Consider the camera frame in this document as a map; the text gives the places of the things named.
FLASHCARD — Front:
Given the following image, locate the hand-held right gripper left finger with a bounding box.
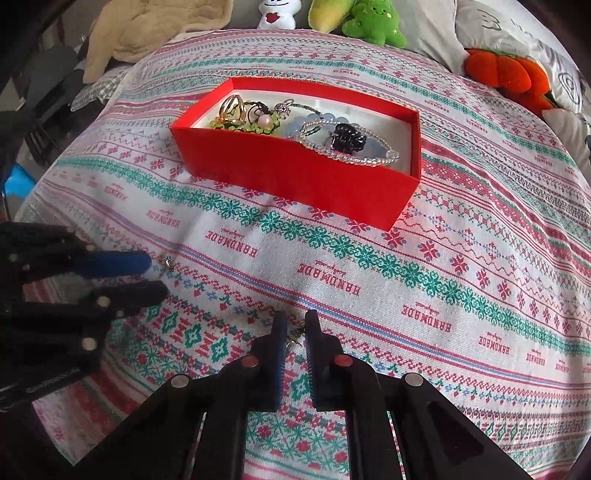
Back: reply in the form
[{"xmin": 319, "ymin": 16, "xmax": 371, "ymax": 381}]
[{"xmin": 71, "ymin": 311, "xmax": 288, "ymax": 480}]

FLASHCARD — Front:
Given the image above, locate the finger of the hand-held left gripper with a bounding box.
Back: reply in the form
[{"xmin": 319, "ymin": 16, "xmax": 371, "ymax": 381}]
[
  {"xmin": 0, "ymin": 280, "xmax": 170, "ymax": 371},
  {"xmin": 0, "ymin": 224, "xmax": 154, "ymax": 283}
]

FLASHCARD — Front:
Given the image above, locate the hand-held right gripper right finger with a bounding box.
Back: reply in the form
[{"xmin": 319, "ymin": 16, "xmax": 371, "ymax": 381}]
[{"xmin": 304, "ymin": 309, "xmax": 532, "ymax": 480}]

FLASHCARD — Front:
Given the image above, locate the gold ring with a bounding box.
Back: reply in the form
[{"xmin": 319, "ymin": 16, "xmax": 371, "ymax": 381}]
[{"xmin": 218, "ymin": 93, "xmax": 247, "ymax": 124}]

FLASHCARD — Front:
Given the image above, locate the red cardboard box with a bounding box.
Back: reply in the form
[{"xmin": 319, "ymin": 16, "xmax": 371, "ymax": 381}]
[{"xmin": 168, "ymin": 77, "xmax": 422, "ymax": 232}]

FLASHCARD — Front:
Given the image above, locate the green bead black cord bracelet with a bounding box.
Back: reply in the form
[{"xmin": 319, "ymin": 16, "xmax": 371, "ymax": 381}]
[{"xmin": 208, "ymin": 99, "xmax": 282, "ymax": 136}]

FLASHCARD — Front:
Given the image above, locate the clear bead bracelet black charm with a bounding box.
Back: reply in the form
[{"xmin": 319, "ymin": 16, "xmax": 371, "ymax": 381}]
[{"xmin": 300, "ymin": 117, "xmax": 400, "ymax": 165}]

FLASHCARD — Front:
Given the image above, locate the blue plastic object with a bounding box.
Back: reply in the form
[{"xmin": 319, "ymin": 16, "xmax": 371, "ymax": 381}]
[{"xmin": 0, "ymin": 164, "xmax": 38, "ymax": 200}]

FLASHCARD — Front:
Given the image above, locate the printed patterned blanket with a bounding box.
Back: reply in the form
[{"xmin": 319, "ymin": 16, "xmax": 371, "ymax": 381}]
[{"xmin": 14, "ymin": 28, "xmax": 591, "ymax": 480}]

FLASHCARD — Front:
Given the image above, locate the checkered bed sheet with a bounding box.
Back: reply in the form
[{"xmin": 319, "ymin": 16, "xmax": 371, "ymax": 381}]
[{"xmin": 70, "ymin": 65, "xmax": 134, "ymax": 112}]

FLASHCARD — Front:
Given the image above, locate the black chair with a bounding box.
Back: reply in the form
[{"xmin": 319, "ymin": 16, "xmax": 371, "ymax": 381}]
[{"xmin": 18, "ymin": 44, "xmax": 88, "ymax": 162}]

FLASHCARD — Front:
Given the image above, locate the beige fleece blanket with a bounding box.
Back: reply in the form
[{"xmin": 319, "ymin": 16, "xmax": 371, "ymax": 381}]
[{"xmin": 83, "ymin": 0, "xmax": 235, "ymax": 84}]

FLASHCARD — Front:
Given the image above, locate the white plush toy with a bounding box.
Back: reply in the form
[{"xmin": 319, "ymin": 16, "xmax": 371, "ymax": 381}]
[{"xmin": 257, "ymin": 0, "xmax": 303, "ymax": 30}]

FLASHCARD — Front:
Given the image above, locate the yellow plush toy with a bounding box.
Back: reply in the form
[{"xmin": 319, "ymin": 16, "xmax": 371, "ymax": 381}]
[{"xmin": 308, "ymin": 0, "xmax": 358, "ymax": 34}]

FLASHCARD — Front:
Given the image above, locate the white pillow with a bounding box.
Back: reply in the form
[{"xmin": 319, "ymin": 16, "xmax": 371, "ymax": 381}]
[{"xmin": 542, "ymin": 108, "xmax": 591, "ymax": 167}]

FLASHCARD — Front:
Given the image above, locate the orange plush toy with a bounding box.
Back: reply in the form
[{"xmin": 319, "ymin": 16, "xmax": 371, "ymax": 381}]
[{"xmin": 464, "ymin": 47, "xmax": 555, "ymax": 114}]

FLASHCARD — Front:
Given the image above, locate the green plush toy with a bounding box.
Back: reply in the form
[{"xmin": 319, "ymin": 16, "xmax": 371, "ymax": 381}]
[{"xmin": 342, "ymin": 0, "xmax": 408, "ymax": 48}]

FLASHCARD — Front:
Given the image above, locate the grey printed pillow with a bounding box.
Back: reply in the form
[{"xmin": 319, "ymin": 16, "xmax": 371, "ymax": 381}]
[{"xmin": 406, "ymin": 0, "xmax": 585, "ymax": 112}]

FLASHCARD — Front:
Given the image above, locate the pale blue bead bracelet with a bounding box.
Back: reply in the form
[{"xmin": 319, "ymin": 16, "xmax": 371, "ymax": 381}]
[{"xmin": 284, "ymin": 113, "xmax": 402, "ymax": 162}]

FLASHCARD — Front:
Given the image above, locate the thin multicolour bead bracelet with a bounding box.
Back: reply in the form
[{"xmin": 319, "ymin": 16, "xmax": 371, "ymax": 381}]
[{"xmin": 293, "ymin": 104, "xmax": 331, "ymax": 139}]

